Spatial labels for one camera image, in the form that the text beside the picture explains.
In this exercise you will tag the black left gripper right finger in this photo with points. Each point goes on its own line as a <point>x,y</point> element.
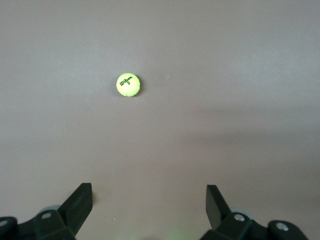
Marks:
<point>225,225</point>

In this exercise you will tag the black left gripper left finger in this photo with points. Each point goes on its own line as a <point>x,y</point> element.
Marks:
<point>62,220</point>

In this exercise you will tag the yellow-green tennis ball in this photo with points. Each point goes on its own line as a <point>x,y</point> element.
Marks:
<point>128,84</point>

